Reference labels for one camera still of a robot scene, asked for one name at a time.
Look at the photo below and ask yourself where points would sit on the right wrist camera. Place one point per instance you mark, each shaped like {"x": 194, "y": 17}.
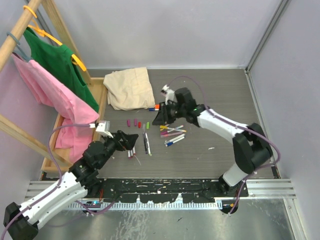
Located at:
{"x": 168, "y": 93}

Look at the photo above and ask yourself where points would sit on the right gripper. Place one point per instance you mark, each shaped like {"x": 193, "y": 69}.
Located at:
{"x": 163, "y": 117}

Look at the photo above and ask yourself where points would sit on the blue end white marker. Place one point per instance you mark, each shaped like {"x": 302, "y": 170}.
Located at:
{"x": 174, "y": 141}

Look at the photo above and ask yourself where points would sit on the wooden clothes rack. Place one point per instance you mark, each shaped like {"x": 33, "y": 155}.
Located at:
{"x": 57, "y": 158}

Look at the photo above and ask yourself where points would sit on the pink shirt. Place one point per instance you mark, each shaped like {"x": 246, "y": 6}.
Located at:
{"x": 49, "y": 91}

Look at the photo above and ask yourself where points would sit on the lilac pen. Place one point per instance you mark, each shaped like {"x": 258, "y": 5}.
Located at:
{"x": 168, "y": 135}

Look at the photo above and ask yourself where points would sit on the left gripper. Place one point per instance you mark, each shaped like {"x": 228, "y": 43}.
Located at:
{"x": 122, "y": 145}

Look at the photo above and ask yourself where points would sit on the orange black highlighter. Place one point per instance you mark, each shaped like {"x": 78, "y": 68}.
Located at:
{"x": 157, "y": 107}

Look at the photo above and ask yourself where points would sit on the dark purple clear pen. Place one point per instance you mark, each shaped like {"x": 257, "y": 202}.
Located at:
{"x": 145, "y": 143}

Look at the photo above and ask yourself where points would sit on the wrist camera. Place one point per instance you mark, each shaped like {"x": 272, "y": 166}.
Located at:
{"x": 102, "y": 128}
{"x": 168, "y": 93}

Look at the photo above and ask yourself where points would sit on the grey end white marker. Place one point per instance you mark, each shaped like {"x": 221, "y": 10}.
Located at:
{"x": 175, "y": 138}

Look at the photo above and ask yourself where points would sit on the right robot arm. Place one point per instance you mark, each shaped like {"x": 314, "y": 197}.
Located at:
{"x": 250, "y": 147}

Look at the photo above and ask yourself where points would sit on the beige folded cloth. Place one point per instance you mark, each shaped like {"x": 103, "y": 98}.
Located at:
{"x": 129, "y": 89}

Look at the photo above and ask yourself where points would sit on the grey cable duct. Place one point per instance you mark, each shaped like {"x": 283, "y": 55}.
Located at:
{"x": 177, "y": 205}

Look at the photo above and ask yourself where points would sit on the yellow end rainbow pen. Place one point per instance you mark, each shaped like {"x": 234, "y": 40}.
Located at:
{"x": 178, "y": 129}

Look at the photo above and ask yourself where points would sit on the yellow hanger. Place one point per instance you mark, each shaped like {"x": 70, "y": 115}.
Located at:
{"x": 52, "y": 40}

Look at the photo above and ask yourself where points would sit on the green shirt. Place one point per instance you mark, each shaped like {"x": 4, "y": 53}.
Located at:
{"x": 57, "y": 61}

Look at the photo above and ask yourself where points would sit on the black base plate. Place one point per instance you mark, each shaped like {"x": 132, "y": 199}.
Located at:
{"x": 156, "y": 190}

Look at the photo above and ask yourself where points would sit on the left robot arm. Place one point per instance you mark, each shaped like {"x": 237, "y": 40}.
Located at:
{"x": 23, "y": 221}

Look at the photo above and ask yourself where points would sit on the green cap rainbow pen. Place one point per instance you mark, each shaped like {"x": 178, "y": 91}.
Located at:
{"x": 148, "y": 145}

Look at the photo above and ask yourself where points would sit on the grey hanger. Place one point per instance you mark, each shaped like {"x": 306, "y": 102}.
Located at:
{"x": 19, "y": 50}

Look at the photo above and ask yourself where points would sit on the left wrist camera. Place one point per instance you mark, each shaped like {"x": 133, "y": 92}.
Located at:
{"x": 102, "y": 128}

